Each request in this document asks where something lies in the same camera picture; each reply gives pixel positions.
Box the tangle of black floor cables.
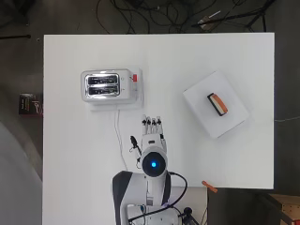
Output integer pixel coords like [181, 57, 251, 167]
[95, 0, 219, 35]

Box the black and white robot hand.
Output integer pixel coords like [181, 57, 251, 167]
[141, 114, 169, 156]

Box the wooden crate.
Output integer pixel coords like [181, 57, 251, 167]
[268, 193, 300, 225]

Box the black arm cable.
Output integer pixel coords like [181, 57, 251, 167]
[127, 171, 188, 224]

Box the black round knob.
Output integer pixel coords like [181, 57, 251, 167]
[182, 206, 200, 225]

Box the black rod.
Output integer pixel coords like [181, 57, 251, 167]
[0, 34, 32, 40]

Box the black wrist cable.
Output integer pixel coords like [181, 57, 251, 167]
[128, 135, 143, 170]

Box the black tripod stand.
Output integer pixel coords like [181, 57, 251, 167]
[190, 0, 278, 33]

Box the white toaster cord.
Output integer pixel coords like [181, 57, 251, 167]
[112, 106, 129, 173]

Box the thin white cable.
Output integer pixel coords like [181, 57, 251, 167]
[274, 115, 300, 123]

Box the dark red box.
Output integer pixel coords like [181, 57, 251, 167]
[18, 93, 44, 116]

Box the orange clamp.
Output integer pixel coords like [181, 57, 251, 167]
[201, 180, 218, 194]

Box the orange block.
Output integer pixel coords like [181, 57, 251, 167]
[209, 94, 229, 113]

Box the silver bracket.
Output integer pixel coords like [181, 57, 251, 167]
[197, 10, 222, 31]

